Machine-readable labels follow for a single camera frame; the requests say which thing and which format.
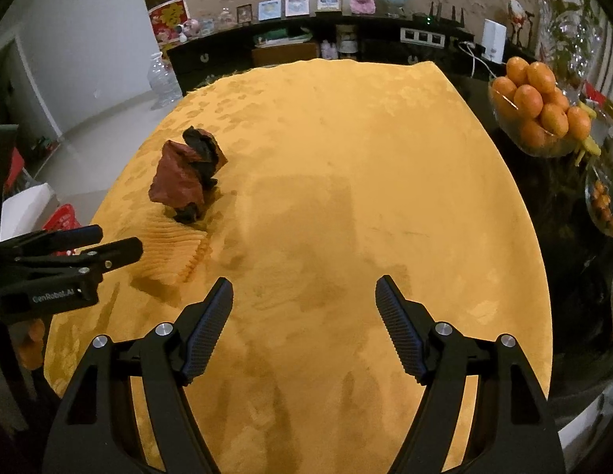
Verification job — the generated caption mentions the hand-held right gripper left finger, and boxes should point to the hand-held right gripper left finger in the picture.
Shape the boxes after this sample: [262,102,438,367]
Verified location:
[42,276,235,474]

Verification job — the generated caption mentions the white cushioned bench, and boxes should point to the white cushioned bench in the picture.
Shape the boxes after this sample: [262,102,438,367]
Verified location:
[0,182,60,243]

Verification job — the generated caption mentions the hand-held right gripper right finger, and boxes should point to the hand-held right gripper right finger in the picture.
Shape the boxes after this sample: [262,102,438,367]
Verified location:
[374,275,566,474]

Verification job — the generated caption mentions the clear plastic water jug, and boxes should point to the clear plastic water jug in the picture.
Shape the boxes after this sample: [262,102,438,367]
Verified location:
[147,52,183,109]

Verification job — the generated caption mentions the pile of oranges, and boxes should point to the pile of oranges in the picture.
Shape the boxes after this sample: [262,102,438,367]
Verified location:
[491,56,592,149]

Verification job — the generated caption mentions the red chair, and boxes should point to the red chair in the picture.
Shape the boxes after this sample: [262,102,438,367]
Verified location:
[4,150,27,191]

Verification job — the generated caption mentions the yellow bananas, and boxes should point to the yellow bananas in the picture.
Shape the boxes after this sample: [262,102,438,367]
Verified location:
[573,101,604,166]

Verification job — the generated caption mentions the red plastic mesh basket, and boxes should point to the red plastic mesh basket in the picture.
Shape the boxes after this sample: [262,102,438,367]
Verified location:
[42,203,83,258]

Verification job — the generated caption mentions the red and white figurine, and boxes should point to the red and white figurine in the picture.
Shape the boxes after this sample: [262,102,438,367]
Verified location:
[506,0,534,47]

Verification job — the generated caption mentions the green folded cloth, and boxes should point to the green folded cloth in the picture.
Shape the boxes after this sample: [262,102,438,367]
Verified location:
[252,27,313,46]

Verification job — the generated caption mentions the yellow tablecloth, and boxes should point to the yellow tablecloth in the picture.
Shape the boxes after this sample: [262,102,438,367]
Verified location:
[42,59,557,474]

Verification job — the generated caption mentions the glass vase with plant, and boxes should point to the glass vase with plant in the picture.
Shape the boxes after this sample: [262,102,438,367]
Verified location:
[534,0,613,104]

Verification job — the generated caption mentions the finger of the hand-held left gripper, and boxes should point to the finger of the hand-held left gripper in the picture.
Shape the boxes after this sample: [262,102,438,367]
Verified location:
[15,237,143,283]
[0,224,104,258]

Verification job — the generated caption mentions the red festive wall decoration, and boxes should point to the red festive wall decoration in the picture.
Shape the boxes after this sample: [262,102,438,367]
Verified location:
[149,1,189,57]

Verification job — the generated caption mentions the white cable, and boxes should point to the white cable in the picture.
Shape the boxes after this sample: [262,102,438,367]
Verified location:
[455,39,500,80]

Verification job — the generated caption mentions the black television cabinet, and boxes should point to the black television cabinet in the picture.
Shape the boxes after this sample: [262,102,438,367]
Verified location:
[165,12,515,97]

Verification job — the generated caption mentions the brown box with white base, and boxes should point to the brown box with white base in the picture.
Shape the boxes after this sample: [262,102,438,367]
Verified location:
[251,42,320,67]

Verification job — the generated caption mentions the small glass fruit bowl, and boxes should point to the small glass fruit bowl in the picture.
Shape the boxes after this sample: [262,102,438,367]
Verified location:
[585,165,613,238]

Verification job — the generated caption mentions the white socket strip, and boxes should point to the white socket strip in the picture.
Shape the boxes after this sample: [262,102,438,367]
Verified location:
[399,27,446,47]

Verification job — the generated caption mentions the black router with antennas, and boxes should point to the black router with antennas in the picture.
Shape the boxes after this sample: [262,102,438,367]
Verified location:
[412,2,468,28]

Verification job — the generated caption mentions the brown wrapper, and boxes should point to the brown wrapper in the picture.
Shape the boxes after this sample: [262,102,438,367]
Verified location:
[147,126,228,224]

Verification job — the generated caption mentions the white upright device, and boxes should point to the white upright device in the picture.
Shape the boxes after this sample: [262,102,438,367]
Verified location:
[481,19,507,64]

